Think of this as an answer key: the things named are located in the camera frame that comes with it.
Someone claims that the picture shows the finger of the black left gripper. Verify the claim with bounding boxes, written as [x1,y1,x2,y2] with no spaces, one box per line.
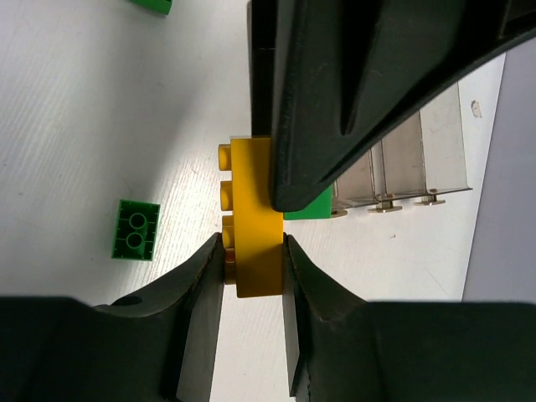
[247,0,293,138]
[271,1,535,212]

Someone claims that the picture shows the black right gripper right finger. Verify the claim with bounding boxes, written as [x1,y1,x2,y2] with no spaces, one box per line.
[282,235,535,401]

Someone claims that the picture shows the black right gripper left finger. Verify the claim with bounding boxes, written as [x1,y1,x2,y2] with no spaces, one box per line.
[1,234,223,401]

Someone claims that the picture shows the green small lego brick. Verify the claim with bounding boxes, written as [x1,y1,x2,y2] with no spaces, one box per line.
[284,185,332,221]

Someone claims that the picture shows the yellow long lego brick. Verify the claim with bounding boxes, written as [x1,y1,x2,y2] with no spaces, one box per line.
[218,137,284,298]

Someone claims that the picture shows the clear tiered plastic organizer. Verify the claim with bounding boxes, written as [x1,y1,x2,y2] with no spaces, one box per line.
[332,84,470,218]

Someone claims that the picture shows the small white tape scrap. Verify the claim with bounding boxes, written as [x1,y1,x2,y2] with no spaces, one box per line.
[471,100,482,118]

